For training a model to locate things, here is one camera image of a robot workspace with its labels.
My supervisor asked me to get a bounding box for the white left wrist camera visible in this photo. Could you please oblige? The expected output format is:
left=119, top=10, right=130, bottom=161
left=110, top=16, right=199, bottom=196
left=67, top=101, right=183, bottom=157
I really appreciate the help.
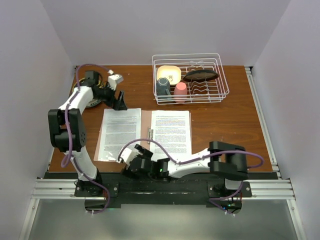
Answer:
left=107, top=74, right=124, bottom=91

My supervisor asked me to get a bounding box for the dark brown oval plate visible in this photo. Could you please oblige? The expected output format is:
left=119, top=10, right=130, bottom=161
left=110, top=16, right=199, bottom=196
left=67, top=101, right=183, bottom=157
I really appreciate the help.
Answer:
left=182, top=69, right=220, bottom=82

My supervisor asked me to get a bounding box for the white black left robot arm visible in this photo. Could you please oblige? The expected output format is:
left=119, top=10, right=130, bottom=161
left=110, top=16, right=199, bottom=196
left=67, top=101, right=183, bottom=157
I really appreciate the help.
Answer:
left=47, top=70, right=127, bottom=196

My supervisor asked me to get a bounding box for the white wire dish rack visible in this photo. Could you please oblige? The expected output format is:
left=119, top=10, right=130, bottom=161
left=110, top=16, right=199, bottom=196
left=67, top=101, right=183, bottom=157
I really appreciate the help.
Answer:
left=152, top=53, right=230, bottom=105

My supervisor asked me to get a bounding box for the printed paper document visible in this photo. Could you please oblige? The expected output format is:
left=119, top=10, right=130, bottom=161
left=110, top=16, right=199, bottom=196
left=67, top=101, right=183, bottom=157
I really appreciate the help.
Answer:
left=151, top=110, right=192, bottom=161
left=94, top=108, right=142, bottom=162

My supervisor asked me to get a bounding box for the black folder clip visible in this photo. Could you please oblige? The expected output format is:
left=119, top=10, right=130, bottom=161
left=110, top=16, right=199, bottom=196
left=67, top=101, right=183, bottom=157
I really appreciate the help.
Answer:
left=147, top=127, right=153, bottom=145

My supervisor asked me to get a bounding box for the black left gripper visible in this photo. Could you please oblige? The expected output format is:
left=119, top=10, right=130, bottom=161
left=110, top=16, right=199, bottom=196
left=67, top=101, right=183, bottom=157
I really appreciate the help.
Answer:
left=94, top=82, right=128, bottom=111

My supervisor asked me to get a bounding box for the pink file folder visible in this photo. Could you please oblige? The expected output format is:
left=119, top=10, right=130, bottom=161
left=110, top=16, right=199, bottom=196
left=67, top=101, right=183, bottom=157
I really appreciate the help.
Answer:
left=93, top=108, right=193, bottom=163

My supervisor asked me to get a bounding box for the pink cup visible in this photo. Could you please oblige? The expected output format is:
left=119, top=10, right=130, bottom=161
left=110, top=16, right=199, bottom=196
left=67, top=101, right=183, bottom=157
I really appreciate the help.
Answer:
left=173, top=82, right=188, bottom=99

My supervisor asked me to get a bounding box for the cream square bowl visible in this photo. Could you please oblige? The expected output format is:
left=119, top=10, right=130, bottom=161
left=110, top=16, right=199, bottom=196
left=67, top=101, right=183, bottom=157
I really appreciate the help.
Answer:
left=156, top=65, right=182, bottom=86

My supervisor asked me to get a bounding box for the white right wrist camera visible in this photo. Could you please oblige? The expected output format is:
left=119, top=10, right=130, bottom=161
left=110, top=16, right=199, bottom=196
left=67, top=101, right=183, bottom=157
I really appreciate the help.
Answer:
left=116, top=147, right=137, bottom=165

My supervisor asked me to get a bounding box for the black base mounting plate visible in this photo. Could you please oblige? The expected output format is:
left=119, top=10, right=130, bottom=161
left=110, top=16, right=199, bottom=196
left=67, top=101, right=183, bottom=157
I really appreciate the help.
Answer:
left=43, top=172, right=277, bottom=214

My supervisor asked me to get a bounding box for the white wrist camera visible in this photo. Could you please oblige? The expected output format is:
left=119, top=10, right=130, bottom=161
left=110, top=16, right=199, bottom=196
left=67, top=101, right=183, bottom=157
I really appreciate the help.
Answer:
left=116, top=147, right=137, bottom=165
left=107, top=74, right=124, bottom=91

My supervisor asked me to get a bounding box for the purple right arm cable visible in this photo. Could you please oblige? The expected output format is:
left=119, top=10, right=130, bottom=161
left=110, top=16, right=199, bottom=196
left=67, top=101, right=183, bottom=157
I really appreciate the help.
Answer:
left=116, top=138, right=265, bottom=215

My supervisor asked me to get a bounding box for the dark green mug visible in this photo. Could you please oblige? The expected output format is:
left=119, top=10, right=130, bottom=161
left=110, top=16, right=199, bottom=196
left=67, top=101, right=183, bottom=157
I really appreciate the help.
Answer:
left=156, top=77, right=171, bottom=96

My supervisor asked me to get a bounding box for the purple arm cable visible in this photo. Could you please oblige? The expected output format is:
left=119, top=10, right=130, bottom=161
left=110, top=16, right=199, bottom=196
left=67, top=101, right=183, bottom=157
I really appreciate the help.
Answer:
left=116, top=138, right=265, bottom=215
left=61, top=64, right=115, bottom=215

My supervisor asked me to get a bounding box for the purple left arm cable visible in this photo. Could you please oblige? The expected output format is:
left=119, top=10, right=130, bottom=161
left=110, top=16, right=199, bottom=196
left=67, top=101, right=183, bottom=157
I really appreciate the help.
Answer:
left=61, top=64, right=115, bottom=215

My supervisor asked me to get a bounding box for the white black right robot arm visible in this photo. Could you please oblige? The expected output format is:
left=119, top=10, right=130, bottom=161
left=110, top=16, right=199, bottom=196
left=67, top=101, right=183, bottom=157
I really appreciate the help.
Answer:
left=116, top=141, right=249, bottom=197

